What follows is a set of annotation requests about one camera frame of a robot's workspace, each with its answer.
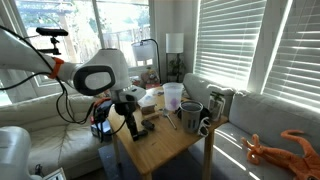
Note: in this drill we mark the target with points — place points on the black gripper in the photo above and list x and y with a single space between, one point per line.
126 111

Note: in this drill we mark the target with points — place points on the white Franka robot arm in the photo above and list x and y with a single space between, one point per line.
100 73

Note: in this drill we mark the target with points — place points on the colourful stuffed toy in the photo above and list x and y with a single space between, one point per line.
150 76

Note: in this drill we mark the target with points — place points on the single wooden block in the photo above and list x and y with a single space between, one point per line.
151 116

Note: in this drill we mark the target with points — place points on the wooden table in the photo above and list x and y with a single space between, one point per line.
160 143

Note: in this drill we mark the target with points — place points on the blue box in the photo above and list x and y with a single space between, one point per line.
107 128

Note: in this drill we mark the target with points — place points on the metal spoon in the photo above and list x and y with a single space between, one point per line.
170 120

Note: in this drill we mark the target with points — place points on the dark rug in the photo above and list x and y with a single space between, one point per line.
110 160

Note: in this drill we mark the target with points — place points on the translucent plastic cup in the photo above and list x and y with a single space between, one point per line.
172 96

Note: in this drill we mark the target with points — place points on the white sunglasses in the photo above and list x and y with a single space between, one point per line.
204 128

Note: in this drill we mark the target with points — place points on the potted plant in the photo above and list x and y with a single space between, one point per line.
176 66

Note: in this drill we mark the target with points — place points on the black arc lamp white shade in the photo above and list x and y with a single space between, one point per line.
143 50

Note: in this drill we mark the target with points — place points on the clear pouch green plant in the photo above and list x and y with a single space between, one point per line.
216 106

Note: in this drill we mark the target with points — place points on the floor lamp cylinder shade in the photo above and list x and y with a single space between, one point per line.
174 42

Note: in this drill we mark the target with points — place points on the large white-framed window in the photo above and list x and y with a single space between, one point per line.
120 30

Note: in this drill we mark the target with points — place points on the white window blind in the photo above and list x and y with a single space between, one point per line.
230 40
296 53

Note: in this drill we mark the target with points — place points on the grey fabric sofa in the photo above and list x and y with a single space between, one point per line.
266 113

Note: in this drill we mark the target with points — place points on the orange plush octopus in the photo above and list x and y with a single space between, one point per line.
286 158

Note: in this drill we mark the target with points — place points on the black camera on tripod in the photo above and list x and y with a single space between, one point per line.
51 32

